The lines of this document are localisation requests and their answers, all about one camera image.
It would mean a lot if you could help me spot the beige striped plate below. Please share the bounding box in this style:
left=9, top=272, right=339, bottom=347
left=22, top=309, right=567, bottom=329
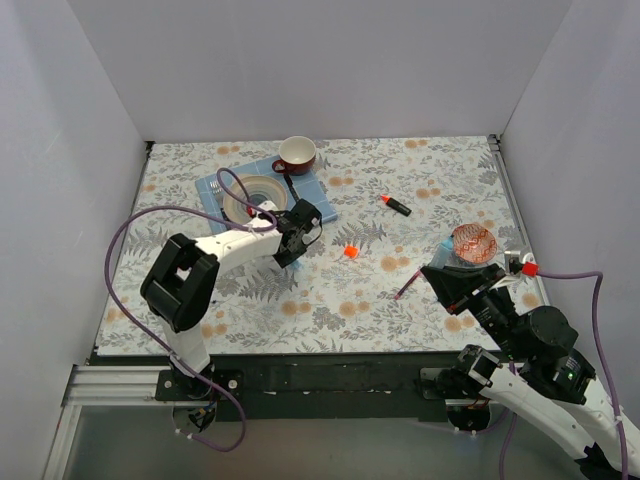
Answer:
left=222, top=174, right=288, bottom=224

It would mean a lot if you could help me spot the orange highlighter cap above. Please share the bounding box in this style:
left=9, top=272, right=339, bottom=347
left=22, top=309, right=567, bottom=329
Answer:
left=344, top=246, right=359, bottom=258

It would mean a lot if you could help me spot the red and white cup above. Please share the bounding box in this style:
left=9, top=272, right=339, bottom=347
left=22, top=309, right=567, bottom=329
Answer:
left=272, top=136, right=317, bottom=176

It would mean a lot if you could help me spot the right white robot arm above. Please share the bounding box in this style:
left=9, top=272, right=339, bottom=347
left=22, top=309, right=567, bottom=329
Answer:
left=421, top=260, right=639, bottom=479

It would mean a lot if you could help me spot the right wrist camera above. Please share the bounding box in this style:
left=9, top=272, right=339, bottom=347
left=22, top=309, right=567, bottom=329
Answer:
left=498, top=247, right=539, bottom=287

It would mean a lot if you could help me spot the red patterned bowl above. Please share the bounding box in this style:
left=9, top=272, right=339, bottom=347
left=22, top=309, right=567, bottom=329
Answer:
left=452, top=223, right=498, bottom=265

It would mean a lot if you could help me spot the floral tablecloth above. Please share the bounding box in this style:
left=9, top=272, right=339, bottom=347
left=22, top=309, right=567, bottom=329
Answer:
left=96, top=136, right=522, bottom=356

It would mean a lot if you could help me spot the blue tiled placemat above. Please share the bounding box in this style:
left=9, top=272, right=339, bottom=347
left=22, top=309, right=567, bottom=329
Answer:
left=195, top=156, right=338, bottom=224

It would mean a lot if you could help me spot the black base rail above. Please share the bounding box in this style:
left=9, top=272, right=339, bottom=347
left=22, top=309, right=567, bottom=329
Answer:
left=69, top=349, right=534, bottom=424

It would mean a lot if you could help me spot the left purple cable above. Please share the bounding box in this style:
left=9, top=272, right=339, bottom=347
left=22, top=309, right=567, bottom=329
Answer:
left=103, top=167, right=279, bottom=454

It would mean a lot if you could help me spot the orange black highlighter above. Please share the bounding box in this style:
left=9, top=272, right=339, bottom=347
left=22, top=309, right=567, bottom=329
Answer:
left=381, top=195, right=412, bottom=217

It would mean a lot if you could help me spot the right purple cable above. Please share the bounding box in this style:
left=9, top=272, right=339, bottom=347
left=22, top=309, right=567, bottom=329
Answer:
left=499, top=270, right=630, bottom=480

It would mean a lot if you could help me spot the black handled knife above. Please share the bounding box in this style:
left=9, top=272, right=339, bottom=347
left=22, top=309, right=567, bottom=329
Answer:
left=283, top=173, right=300, bottom=203

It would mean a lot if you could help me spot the black handled fork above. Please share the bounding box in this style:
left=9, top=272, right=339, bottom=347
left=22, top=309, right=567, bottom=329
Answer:
left=210, top=181, right=225, bottom=212

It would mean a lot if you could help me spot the purple cable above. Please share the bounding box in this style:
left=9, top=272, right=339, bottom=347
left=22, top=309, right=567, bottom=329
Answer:
left=499, top=270, right=630, bottom=480
left=103, top=167, right=279, bottom=454

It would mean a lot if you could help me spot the light blue highlighter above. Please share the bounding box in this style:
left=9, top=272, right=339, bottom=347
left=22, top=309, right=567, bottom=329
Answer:
left=429, top=236, right=454, bottom=269

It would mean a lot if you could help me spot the pink pen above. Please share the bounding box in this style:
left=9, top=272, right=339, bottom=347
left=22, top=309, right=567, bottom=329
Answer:
left=394, top=269, right=422, bottom=300

